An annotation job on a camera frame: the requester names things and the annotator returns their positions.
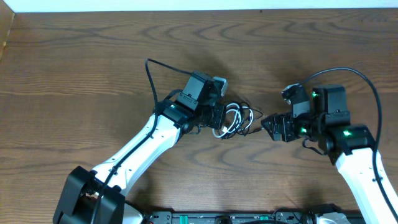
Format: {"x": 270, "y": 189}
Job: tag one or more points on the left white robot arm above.
{"x": 99, "y": 195}

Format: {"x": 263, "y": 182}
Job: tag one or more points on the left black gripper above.
{"x": 217, "y": 116}

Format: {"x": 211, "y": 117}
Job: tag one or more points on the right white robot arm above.
{"x": 323, "y": 117}

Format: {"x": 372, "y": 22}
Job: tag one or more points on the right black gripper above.
{"x": 283, "y": 128}

